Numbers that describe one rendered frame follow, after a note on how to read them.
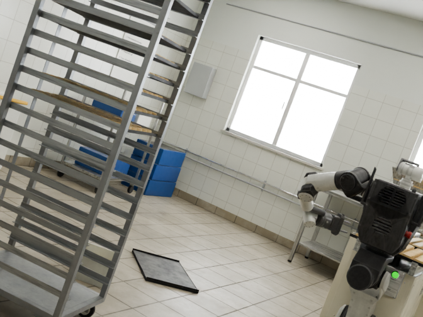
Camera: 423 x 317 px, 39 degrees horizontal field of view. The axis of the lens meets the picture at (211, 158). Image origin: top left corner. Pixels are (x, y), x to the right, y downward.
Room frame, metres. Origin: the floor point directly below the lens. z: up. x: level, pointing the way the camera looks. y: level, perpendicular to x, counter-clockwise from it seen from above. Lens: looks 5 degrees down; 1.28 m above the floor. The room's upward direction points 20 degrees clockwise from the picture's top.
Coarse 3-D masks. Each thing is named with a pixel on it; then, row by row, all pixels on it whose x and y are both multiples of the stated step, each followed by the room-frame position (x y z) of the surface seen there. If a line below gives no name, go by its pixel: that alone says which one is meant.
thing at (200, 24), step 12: (204, 12) 3.03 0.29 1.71; (204, 24) 3.05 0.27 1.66; (192, 36) 3.03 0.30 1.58; (192, 48) 3.03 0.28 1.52; (180, 72) 3.03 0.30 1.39; (168, 108) 3.03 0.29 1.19; (168, 120) 3.03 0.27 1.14; (156, 144) 3.03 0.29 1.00; (156, 156) 3.05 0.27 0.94; (144, 180) 3.03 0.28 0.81; (132, 204) 3.03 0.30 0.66; (120, 240) 3.03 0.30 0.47; (120, 252) 3.03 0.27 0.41; (108, 276) 3.03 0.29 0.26; (108, 288) 3.04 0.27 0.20
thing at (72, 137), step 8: (48, 128) 3.19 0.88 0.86; (56, 128) 3.18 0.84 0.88; (64, 136) 3.14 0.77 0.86; (72, 136) 3.15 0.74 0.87; (88, 144) 3.12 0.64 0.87; (96, 144) 3.11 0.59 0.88; (104, 152) 3.10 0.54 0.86; (120, 160) 3.04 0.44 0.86; (128, 160) 3.06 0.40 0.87; (136, 160) 3.05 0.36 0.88; (144, 168) 3.03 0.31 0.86
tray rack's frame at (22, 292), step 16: (32, 16) 2.76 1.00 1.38; (64, 16) 3.00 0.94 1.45; (32, 32) 2.77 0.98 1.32; (16, 64) 2.76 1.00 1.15; (48, 64) 3.01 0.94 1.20; (16, 80) 2.77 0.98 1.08; (0, 112) 2.76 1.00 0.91; (0, 128) 2.77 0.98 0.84; (16, 224) 3.19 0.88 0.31; (0, 256) 3.07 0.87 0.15; (16, 256) 3.16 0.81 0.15; (0, 272) 2.86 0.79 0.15; (32, 272) 3.01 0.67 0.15; (48, 272) 3.09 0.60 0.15; (0, 288) 2.68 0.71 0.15; (16, 288) 2.75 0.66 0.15; (32, 288) 2.81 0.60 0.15; (80, 288) 3.04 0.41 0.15; (32, 304) 2.63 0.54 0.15; (48, 304) 2.70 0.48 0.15; (80, 304) 2.83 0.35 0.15; (96, 304) 2.97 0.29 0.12
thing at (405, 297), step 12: (348, 264) 3.07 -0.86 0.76; (396, 264) 3.02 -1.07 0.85; (408, 264) 3.25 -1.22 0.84; (408, 276) 2.93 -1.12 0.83; (420, 276) 3.10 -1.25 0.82; (348, 288) 3.04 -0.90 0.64; (408, 288) 2.92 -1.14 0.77; (420, 288) 3.29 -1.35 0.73; (336, 300) 3.06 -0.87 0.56; (348, 300) 3.03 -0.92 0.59; (384, 300) 2.96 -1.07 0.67; (396, 300) 2.93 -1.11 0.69; (408, 300) 2.97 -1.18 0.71; (336, 312) 3.05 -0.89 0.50; (384, 312) 2.95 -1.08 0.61; (396, 312) 2.92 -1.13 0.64; (408, 312) 3.16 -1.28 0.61
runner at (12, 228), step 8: (0, 224) 2.74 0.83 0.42; (8, 224) 2.73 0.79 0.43; (16, 232) 2.72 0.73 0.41; (24, 232) 2.71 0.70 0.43; (32, 240) 2.69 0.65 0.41; (40, 240) 2.68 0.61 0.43; (48, 248) 2.67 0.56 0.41; (56, 248) 2.66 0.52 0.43; (64, 256) 2.64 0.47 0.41; (72, 256) 2.63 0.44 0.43; (80, 264) 2.62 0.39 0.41
